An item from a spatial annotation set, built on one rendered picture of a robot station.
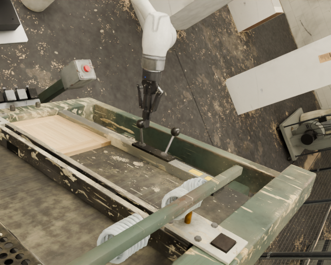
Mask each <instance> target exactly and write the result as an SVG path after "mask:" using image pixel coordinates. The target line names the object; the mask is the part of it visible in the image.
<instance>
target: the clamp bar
mask: <svg viewBox="0 0 331 265"><path fill-rule="evenodd" d="M0 144H2V145H3V146H5V147H6V148H7V149H9V150H10V151H12V152H13V153H14V154H16V155H17V156H19V157H21V158H22V159H24V160H25V161H26V162H28V163H29V164H31V165H32V166H34V167H35V168H37V169H38V170H40V171H41V172H43V173H44V174H46V175H47V176H48V177H50V178H51V179H53V180H54V181H56V182H57V183H59V184H60V185H62V186H63V187H65V188H66V189H68V190H69V191H71V192H72V193H73V194H75V195H76V196H78V197H79V198H81V199H82V200H83V201H85V202H86V203H88V204H90V205H91V206H93V207H94V208H95V209H97V210H98V211H100V212H101V213H103V214H104V215H106V216H107V217H108V218H110V219H111V220H113V221H114V222H118V221H120V220H122V219H124V218H126V217H128V216H131V215H132V214H134V213H137V214H139V215H140V216H141V217H142V218H143V219H144V218H146V217H148V216H149V215H151V214H153V213H154V212H156V211H158V209H156V208H155V207H153V206H151V205H149V204H148V203H146V202H144V201H143V200H141V199H139V198H137V197H136V196H134V195H132V194H131V193H129V192H127V191H125V190H124V189H122V188H120V187H119V186H117V185H115V184H113V183H112V182H110V181H109V180H107V179H105V178H104V177H102V176H100V175H98V174H97V173H95V172H93V171H92V170H90V169H88V168H86V167H85V166H83V165H81V164H80V163H78V162H76V161H74V160H73V159H71V158H69V157H68V156H66V155H64V154H62V153H61V152H59V151H58V150H56V149H54V148H53V147H51V146H49V145H47V144H46V143H44V142H42V141H40V140H39V139H37V138H35V137H34V136H32V135H30V134H29V133H27V132H25V131H23V130H22V129H20V128H18V127H17V126H15V125H13V124H11V123H10V122H9V121H7V120H5V119H4V118H2V117H0ZM205 182H207V181H206V180H205V179H202V178H194V179H190V180H187V181H186V182H184V183H183V184H182V185H181V186H183V189H185V188H186V190H187V191H188V192H190V191H192V190H193V189H195V188H197V186H200V185H202V184H204V183H205ZM220 233H223V234H225V235H226V236H228V237H230V238H232V239H234V240H235V241H236V245H235V246H234V247H233V248H232V249H231V250H230V251H229V252H228V253H227V254H226V253H224V252H223V251H221V250H219V249H217V248H216V247H214V246H212V245H211V244H210V243H211V241H212V240H214V239H215V238H216V237H217V236H218V235H219V234H220ZM147 244H148V245H150V246H151V247H153V248H154V249H156V250H157V251H158V252H160V253H161V254H163V255H164V256H166V257H167V258H169V259H170V260H172V261H173V262H174V261H175V260H176V259H177V258H179V257H180V256H181V255H183V254H184V253H185V252H186V251H187V250H189V249H190V248H191V247H192V246H193V245H195V246H197V247H198V248H200V249H202V250H203V251H204V252H206V253H208V254H209V255H211V256H213V257H214V258H216V259H218V260H219V261H221V262H223V263H224V264H226V265H229V264H230V263H231V262H232V261H233V259H234V258H235V257H236V256H237V255H238V254H239V253H240V252H241V251H242V250H243V249H244V248H245V247H246V245H247V244H248V242H247V241H246V240H244V239H242V238H240V237H239V236H237V235H235V234H233V233H231V232H229V231H228V230H226V229H224V228H222V227H220V226H218V224H217V223H215V222H211V221H209V220H207V219H205V218H203V217H202V216H200V215H198V214H197V213H195V212H193V211H190V212H189V213H188V214H187V215H186V216H185V217H184V218H182V219H180V220H171V221H170V222H168V223H167V224H166V225H164V226H163V227H161V228H160V229H158V230H156V231H155V232H153V233H152V234H151V235H150V238H149V239H148V243H147Z"/></svg>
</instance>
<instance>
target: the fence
mask: <svg viewBox="0 0 331 265"><path fill-rule="evenodd" d="M58 115H59V116H61V117H63V118H65V119H67V120H69V121H72V122H74V123H76V124H78V125H80V126H82V127H84V128H86V129H88V130H90V131H92V132H94V133H96V134H98V135H100V136H103V137H105V138H107V139H109V140H111V145H113V146H115V147H117V148H119V149H121V150H123V151H125V152H127V153H129V154H131V155H134V156H136V157H138V158H140V159H142V160H144V161H146V162H148V163H150V164H152V165H154V166H156V167H158V168H160V169H162V170H164V171H166V172H168V173H170V174H172V175H174V176H176V177H178V178H180V179H182V180H184V181H187V180H190V179H194V178H202V179H205V177H207V176H209V177H211V178H214V177H212V176H210V175H208V174H206V173H203V172H201V171H199V170H197V169H195V168H192V167H190V166H188V165H186V164H184V163H182V162H179V161H177V160H173V161H171V162H166V161H164V160H161V159H159V158H157V157H155V156H153V155H151V154H149V153H147V152H144V151H142V150H140V149H138V148H136V147H134V146H132V143H134V142H136V141H134V140H131V139H129V138H127V137H125V136H123V135H120V134H118V133H116V132H114V131H112V130H110V129H107V128H105V127H103V126H101V125H99V124H96V123H94V122H92V121H90V120H88V119H86V118H83V117H81V116H78V115H76V114H74V113H72V112H70V111H68V110H60V111H58ZM191 169H194V170H196V171H198V172H200V173H202V175H200V176H198V175H196V174H193V173H191V172H189V170H191ZM205 180H206V179H205ZM206 181H208V180H206Z"/></svg>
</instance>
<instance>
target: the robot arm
mask: <svg viewBox="0 0 331 265"><path fill-rule="evenodd" d="M131 1H132V2H133V3H134V4H135V6H136V7H137V9H138V10H139V12H140V13H141V15H142V17H143V19H144V27H143V33H142V50H143V52H142V53H143V54H142V63H141V67H142V68H144V69H143V70H142V79H143V80H142V82H141V83H140V84H137V89H138V98H139V108H141V109H142V111H143V112H142V118H143V120H144V121H145V123H146V124H145V126H144V128H147V127H149V124H150V120H151V116H152V112H156V111H157V108H158V105H159V102H160V99H161V96H162V95H163V93H164V90H161V89H160V84H159V82H160V80H161V74H162V71H163V70H164V64H165V59H166V53H167V51H168V49H169V48H171V47H172V46H173V45H174V43H175V41H176V38H177V33H176V31H175V29H174V27H173V25H172V24H171V22H170V17H169V15H168V14H166V13H163V12H157V11H156V10H155V9H154V8H153V6H152V5H151V4H150V2H149V1H148V0H131ZM156 91H157V92H156Z"/></svg>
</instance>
